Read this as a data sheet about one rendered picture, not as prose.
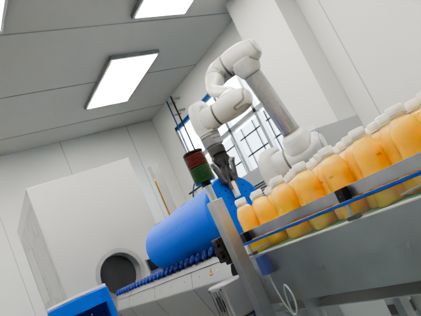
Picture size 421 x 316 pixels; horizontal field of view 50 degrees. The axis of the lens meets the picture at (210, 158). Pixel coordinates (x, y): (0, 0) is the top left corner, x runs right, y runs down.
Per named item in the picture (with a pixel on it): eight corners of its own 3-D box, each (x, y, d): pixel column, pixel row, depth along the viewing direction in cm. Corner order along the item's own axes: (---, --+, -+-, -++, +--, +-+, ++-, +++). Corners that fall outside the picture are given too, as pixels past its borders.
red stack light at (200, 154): (203, 167, 140) (198, 155, 141) (212, 160, 135) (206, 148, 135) (185, 173, 137) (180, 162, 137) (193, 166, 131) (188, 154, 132)
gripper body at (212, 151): (210, 146, 193) (219, 165, 191) (226, 140, 197) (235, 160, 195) (203, 152, 199) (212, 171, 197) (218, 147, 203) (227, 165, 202)
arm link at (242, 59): (300, 168, 258) (334, 148, 248) (296, 178, 243) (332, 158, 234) (222, 54, 251) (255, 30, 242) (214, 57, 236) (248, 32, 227)
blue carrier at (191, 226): (198, 259, 272) (180, 215, 278) (275, 226, 198) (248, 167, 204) (156, 278, 258) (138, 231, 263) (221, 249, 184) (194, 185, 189)
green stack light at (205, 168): (210, 182, 139) (203, 167, 140) (218, 175, 134) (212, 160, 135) (192, 189, 136) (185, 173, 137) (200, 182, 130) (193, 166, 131)
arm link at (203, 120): (194, 140, 196) (218, 125, 191) (179, 108, 199) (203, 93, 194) (205, 140, 206) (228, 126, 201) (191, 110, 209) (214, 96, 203)
